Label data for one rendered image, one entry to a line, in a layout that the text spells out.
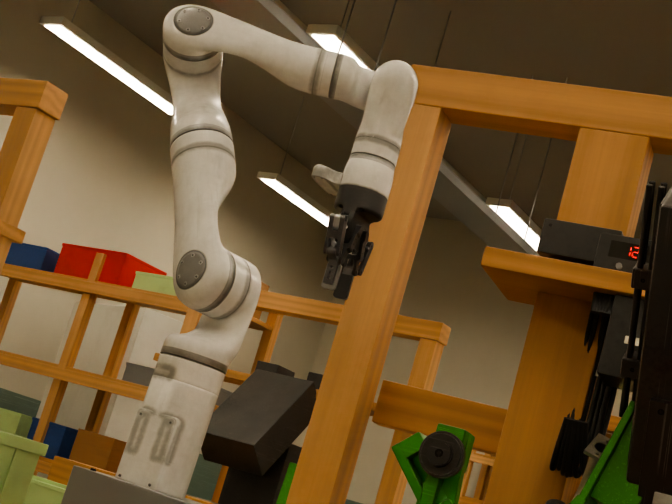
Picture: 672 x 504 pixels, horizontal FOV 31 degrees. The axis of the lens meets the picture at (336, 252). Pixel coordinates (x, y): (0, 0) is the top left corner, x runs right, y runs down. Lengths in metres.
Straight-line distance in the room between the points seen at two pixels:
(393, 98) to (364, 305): 0.75
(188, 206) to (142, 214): 9.79
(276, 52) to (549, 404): 0.90
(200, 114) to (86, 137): 9.09
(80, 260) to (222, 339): 6.60
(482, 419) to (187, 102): 0.97
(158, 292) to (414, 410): 5.30
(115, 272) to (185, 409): 6.37
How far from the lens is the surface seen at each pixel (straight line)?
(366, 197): 1.75
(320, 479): 2.41
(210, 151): 1.70
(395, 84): 1.79
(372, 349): 2.43
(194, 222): 1.64
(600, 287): 2.23
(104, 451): 7.67
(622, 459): 1.91
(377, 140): 1.78
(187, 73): 1.86
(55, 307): 10.80
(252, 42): 1.82
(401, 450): 2.01
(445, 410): 2.45
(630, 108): 2.47
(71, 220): 10.79
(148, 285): 7.74
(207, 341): 1.59
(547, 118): 2.49
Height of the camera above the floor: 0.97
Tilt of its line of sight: 12 degrees up
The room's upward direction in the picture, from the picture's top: 17 degrees clockwise
